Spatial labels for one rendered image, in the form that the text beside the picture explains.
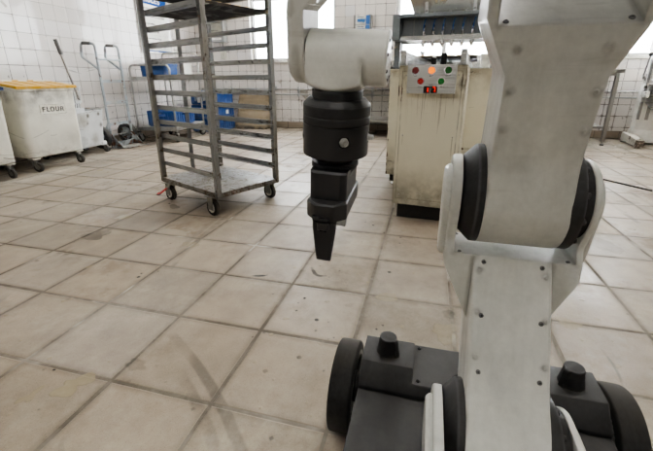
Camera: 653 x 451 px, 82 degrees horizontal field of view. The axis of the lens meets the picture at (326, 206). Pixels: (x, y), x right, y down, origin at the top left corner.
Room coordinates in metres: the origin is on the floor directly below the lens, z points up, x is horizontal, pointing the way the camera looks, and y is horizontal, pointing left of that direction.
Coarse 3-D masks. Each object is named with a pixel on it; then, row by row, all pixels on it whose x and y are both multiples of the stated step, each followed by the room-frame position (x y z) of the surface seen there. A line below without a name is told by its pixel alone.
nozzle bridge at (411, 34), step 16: (400, 16) 2.78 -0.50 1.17; (416, 16) 2.74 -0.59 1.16; (432, 16) 2.70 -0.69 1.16; (448, 16) 2.70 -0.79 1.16; (464, 16) 2.70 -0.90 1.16; (400, 32) 2.83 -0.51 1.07; (416, 32) 2.82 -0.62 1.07; (448, 32) 2.75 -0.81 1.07; (464, 32) 2.71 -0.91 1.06; (480, 32) 2.67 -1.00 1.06; (400, 48) 2.91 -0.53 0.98
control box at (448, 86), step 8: (432, 64) 2.00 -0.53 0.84; (440, 64) 1.98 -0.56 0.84; (448, 64) 1.97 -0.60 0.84; (456, 64) 1.96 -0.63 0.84; (408, 72) 2.03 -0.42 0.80; (424, 72) 2.01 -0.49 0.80; (440, 72) 1.98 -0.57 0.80; (456, 72) 1.95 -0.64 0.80; (408, 80) 2.03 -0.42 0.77; (416, 80) 2.02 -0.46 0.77; (424, 80) 2.00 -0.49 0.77; (432, 80) 1.99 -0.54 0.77; (448, 80) 1.96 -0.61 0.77; (456, 80) 1.97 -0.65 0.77; (408, 88) 2.03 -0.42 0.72; (416, 88) 2.02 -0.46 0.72; (424, 88) 2.00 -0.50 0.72; (440, 88) 1.98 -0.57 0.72; (448, 88) 1.96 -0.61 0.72
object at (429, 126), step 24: (408, 96) 2.06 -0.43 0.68; (432, 96) 2.02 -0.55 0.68; (456, 96) 1.98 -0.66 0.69; (408, 120) 2.06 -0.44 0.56; (432, 120) 2.01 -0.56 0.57; (456, 120) 1.97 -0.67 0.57; (408, 144) 2.06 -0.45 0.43; (432, 144) 2.01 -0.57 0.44; (456, 144) 1.97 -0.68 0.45; (408, 168) 2.05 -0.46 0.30; (432, 168) 2.01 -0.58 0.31; (408, 192) 2.05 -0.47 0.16; (432, 192) 2.00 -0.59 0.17; (408, 216) 2.07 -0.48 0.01; (432, 216) 2.03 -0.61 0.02
